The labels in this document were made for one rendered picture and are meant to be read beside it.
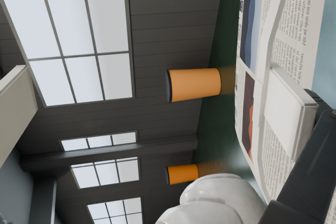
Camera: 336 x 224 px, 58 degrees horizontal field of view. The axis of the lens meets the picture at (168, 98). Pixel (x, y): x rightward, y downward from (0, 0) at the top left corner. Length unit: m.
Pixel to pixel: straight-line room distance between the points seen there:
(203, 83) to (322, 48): 3.92
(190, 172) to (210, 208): 5.86
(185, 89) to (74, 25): 1.62
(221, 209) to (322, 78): 0.34
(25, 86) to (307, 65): 0.17
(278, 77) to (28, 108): 0.14
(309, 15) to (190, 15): 3.87
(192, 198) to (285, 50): 0.36
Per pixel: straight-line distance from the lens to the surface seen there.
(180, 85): 4.02
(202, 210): 0.51
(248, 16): 0.34
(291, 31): 0.24
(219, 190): 0.53
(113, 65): 4.38
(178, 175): 6.31
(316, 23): 0.21
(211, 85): 4.15
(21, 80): 0.18
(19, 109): 0.18
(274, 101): 0.17
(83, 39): 4.10
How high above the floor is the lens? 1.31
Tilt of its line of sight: 8 degrees down
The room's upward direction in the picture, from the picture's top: 96 degrees counter-clockwise
